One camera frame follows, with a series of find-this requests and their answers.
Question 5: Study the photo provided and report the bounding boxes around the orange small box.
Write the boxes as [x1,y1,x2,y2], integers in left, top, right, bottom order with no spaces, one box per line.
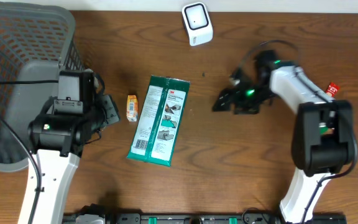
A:
[126,95,139,122]

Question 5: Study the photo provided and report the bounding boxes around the red white sachet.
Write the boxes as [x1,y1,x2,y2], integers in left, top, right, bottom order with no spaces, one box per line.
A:
[325,82,340,97]

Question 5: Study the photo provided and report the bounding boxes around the green lid spice jar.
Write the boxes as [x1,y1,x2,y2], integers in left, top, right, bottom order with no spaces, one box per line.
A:
[319,123,329,135]

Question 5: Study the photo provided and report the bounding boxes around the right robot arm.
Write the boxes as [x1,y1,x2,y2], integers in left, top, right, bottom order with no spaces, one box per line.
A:
[212,59,358,223]

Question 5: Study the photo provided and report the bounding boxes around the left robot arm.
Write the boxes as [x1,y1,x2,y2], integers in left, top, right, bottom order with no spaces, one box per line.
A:
[19,95,120,223]

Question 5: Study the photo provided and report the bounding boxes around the white barcode scanner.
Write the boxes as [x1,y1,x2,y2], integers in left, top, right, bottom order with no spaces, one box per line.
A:
[181,2,213,47]

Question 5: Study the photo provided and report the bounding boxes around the grey plastic shopping basket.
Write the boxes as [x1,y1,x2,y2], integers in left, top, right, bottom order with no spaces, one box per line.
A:
[0,2,84,172]

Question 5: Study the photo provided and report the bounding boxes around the black mounting rail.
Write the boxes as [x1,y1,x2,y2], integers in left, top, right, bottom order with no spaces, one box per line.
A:
[62,203,347,224]

